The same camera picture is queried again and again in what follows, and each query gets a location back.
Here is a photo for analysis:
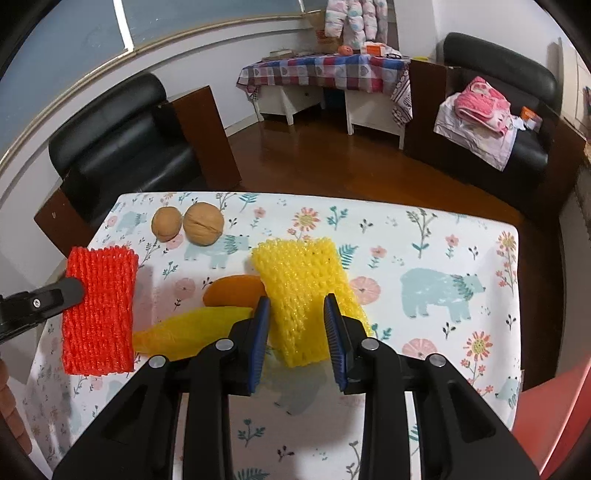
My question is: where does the checkered tablecloth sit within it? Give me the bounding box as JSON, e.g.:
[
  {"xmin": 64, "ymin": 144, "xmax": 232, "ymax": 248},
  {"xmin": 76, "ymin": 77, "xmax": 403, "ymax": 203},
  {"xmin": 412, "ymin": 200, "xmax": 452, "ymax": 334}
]
[{"xmin": 236, "ymin": 52, "xmax": 413, "ymax": 125}]

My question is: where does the cardboard box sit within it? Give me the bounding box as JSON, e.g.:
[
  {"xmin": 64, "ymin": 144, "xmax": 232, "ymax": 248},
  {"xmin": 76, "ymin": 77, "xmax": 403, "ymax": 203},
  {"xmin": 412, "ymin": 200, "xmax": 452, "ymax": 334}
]
[{"xmin": 307, "ymin": 10, "xmax": 340, "ymax": 54}]

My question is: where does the window with blue blind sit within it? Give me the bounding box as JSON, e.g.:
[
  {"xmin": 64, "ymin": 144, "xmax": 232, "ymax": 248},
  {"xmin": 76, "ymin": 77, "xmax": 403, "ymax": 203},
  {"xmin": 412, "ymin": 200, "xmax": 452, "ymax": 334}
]
[{"xmin": 0, "ymin": 0, "xmax": 305, "ymax": 153}]

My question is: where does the white desk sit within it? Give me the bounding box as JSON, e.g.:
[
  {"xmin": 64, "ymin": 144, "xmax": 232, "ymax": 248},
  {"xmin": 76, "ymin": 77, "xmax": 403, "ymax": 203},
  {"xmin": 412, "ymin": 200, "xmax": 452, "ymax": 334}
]
[{"xmin": 252, "ymin": 85, "xmax": 407, "ymax": 138}]

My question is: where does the floral tablecloth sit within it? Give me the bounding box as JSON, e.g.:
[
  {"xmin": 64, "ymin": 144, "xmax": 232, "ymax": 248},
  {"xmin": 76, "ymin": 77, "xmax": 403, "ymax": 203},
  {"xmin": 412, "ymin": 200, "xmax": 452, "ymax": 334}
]
[{"xmin": 23, "ymin": 190, "xmax": 525, "ymax": 480}]

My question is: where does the orange peel piece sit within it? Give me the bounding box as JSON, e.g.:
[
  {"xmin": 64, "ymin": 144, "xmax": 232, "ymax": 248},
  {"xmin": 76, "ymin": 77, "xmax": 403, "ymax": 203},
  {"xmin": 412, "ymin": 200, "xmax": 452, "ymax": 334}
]
[{"xmin": 203, "ymin": 274, "xmax": 267, "ymax": 308}]

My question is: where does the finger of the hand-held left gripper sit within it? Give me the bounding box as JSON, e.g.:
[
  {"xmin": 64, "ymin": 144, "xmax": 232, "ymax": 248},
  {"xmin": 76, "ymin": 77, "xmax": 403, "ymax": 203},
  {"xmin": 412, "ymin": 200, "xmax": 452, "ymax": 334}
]
[{"xmin": 0, "ymin": 278, "xmax": 87, "ymax": 344}]

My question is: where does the pastel puffer jacket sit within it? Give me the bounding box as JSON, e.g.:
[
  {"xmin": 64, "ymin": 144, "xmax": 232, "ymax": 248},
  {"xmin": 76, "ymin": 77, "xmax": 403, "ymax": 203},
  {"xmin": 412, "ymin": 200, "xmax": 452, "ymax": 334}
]
[{"xmin": 324, "ymin": 0, "xmax": 389, "ymax": 44}]

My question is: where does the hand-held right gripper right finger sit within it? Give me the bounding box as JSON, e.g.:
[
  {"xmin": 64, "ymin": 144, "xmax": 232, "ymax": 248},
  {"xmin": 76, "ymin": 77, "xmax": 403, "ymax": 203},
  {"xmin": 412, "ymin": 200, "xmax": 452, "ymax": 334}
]
[{"xmin": 323, "ymin": 294, "xmax": 539, "ymax": 480}]

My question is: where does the person's left hand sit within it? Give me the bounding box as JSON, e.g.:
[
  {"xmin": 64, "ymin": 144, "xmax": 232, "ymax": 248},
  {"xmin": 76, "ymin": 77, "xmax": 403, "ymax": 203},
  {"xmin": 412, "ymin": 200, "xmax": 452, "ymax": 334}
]
[{"xmin": 0, "ymin": 360, "xmax": 33, "ymax": 455}]

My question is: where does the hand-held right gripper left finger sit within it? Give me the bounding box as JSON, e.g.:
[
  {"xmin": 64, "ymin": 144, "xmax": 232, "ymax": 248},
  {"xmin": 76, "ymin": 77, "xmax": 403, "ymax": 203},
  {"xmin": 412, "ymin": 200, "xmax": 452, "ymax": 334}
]
[{"xmin": 53, "ymin": 296, "xmax": 271, "ymax": 480}]

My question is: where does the pink folded blanket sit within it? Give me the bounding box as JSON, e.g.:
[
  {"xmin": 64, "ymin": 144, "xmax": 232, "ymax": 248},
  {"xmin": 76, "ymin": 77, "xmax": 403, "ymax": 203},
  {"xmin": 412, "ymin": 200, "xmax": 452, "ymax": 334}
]
[{"xmin": 454, "ymin": 76, "xmax": 513, "ymax": 134}]

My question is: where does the yellow peel piece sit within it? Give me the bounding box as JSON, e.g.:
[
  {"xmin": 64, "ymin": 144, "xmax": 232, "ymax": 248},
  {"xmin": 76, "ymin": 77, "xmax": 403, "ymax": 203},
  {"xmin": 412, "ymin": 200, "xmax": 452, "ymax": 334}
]
[{"xmin": 133, "ymin": 305, "xmax": 254, "ymax": 361}]

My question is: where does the white headboard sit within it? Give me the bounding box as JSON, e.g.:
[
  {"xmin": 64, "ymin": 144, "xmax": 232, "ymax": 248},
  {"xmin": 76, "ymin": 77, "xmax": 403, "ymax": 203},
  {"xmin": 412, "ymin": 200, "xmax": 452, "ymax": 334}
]
[{"xmin": 551, "ymin": 39, "xmax": 591, "ymax": 123}]

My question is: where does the yellow foam net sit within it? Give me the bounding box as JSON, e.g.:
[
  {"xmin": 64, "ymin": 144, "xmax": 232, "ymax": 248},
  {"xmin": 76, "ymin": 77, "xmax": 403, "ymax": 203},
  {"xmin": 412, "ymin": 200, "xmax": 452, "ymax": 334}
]
[{"xmin": 250, "ymin": 237, "xmax": 372, "ymax": 368}]

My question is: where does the pink plastic bin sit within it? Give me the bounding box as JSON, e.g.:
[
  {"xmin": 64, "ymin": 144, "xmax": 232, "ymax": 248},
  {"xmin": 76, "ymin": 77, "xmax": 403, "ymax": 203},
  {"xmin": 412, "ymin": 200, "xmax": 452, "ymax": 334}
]
[{"xmin": 512, "ymin": 362, "xmax": 591, "ymax": 480}]

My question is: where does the red foam net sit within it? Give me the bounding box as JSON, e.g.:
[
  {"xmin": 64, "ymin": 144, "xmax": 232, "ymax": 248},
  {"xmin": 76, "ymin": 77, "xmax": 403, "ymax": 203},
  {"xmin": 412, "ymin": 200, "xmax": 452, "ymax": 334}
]
[{"xmin": 61, "ymin": 246, "xmax": 139, "ymax": 376}]

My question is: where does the black leather armchair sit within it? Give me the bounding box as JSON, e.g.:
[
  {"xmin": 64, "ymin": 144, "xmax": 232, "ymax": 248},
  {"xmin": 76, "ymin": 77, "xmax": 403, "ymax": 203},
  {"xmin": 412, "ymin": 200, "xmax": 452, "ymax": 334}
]
[
  {"xmin": 34, "ymin": 72, "xmax": 243, "ymax": 257},
  {"xmin": 404, "ymin": 32, "xmax": 587, "ymax": 222}
]

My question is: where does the walnut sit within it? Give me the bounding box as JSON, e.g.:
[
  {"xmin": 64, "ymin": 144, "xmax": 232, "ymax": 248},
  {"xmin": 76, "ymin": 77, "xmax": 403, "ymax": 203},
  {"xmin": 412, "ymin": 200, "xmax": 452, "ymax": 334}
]
[
  {"xmin": 183, "ymin": 202, "xmax": 225, "ymax": 247},
  {"xmin": 151, "ymin": 207, "xmax": 184, "ymax": 242}
]

